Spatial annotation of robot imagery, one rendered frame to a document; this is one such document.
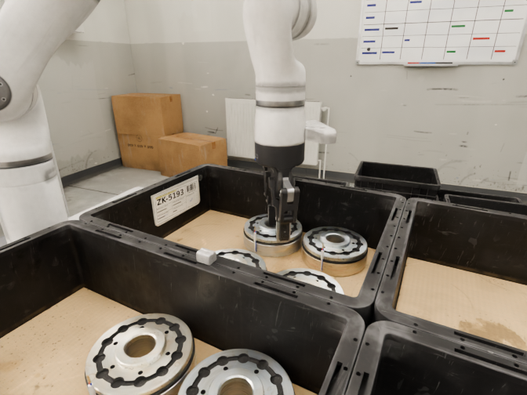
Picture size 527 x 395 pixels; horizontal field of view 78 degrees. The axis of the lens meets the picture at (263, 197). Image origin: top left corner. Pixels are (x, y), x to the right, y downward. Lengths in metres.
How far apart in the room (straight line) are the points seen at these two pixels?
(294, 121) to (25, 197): 0.44
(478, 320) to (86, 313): 0.49
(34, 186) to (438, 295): 0.63
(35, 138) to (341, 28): 2.91
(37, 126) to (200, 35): 3.23
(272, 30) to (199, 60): 3.40
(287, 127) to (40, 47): 0.36
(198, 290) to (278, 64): 0.29
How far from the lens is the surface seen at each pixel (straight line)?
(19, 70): 0.59
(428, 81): 3.24
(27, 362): 0.47
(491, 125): 3.35
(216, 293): 0.36
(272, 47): 0.44
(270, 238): 0.54
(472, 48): 3.25
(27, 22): 0.59
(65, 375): 0.43
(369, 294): 0.33
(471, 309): 0.52
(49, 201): 0.66
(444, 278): 0.57
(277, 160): 0.46
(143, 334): 0.39
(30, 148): 0.63
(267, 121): 0.46
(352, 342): 0.28
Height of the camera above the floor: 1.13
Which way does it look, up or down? 22 degrees down
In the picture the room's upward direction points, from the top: straight up
